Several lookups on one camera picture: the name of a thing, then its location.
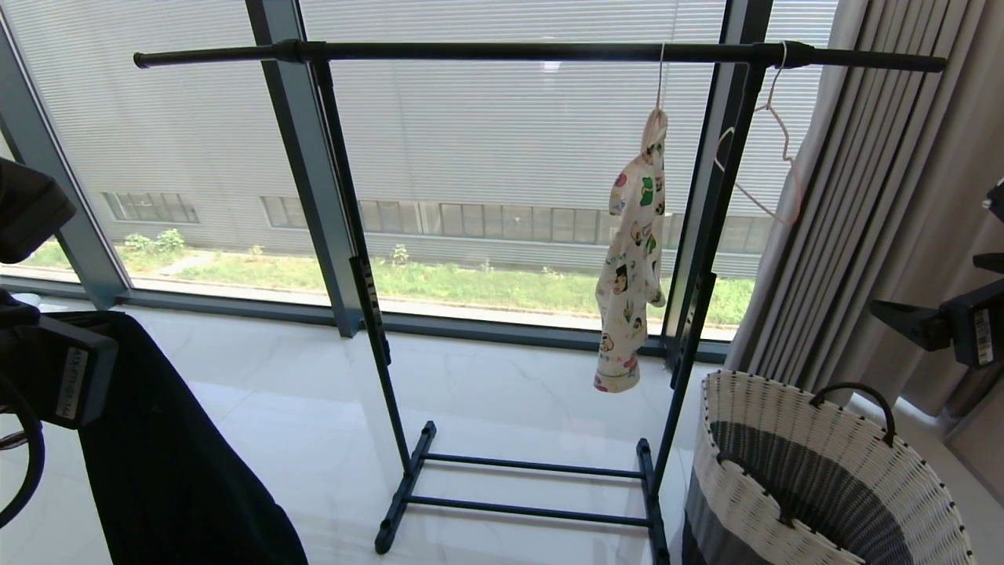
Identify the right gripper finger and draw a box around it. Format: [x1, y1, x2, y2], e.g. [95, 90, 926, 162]
[868, 300, 955, 352]

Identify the cream printed garment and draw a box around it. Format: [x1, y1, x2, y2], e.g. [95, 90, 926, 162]
[594, 108, 669, 393]

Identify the black garment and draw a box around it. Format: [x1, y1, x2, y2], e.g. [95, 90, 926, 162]
[47, 310, 309, 565]

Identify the white laundry basket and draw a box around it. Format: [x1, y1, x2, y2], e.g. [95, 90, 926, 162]
[681, 369, 975, 565]

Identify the black clothes rack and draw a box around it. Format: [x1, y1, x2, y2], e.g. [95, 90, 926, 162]
[133, 39, 948, 565]

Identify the beige curtain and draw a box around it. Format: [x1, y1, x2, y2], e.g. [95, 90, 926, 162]
[726, 0, 1004, 503]

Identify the window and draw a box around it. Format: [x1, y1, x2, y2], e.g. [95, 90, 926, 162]
[0, 0, 840, 366]

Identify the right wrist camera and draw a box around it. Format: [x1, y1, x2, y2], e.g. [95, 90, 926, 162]
[940, 279, 1004, 370]

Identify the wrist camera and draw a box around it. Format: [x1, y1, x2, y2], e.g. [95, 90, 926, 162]
[14, 323, 120, 430]
[940, 279, 1004, 370]

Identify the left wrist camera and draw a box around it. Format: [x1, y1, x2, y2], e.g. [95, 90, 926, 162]
[14, 323, 120, 430]

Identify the black cable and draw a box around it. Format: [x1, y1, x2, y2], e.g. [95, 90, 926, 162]
[0, 377, 46, 528]

